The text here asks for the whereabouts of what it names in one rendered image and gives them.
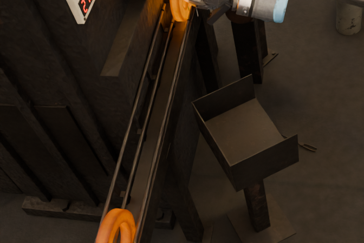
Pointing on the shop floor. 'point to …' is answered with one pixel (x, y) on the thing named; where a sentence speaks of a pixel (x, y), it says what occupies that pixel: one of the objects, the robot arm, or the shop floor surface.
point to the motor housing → (247, 35)
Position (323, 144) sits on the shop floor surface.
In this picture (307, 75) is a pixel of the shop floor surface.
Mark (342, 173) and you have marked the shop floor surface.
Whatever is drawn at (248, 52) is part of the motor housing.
